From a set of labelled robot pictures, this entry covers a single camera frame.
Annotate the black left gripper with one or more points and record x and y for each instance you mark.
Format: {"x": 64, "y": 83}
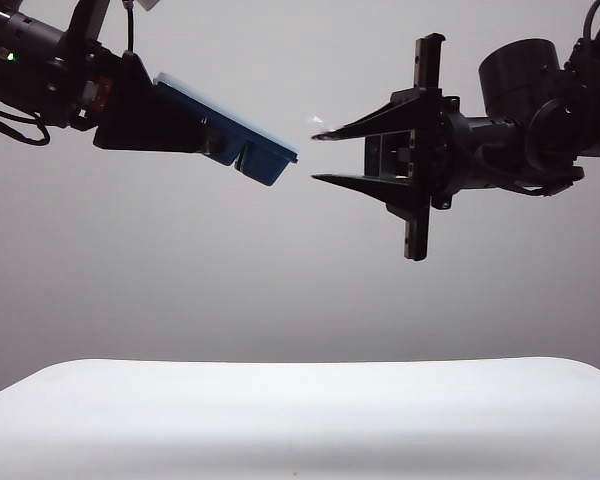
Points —
{"x": 92, "y": 90}

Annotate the blue ice cube tray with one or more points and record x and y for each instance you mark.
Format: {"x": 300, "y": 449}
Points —
{"x": 260, "y": 165}

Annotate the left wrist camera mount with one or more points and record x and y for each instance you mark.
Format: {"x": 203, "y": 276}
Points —
{"x": 87, "y": 20}

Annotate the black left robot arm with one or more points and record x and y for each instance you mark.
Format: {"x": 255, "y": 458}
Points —
{"x": 25, "y": 55}

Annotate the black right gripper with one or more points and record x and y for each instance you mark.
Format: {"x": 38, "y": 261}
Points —
{"x": 425, "y": 150}

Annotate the clear plastic tray lid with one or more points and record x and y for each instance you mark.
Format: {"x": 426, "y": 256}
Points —
{"x": 240, "y": 118}

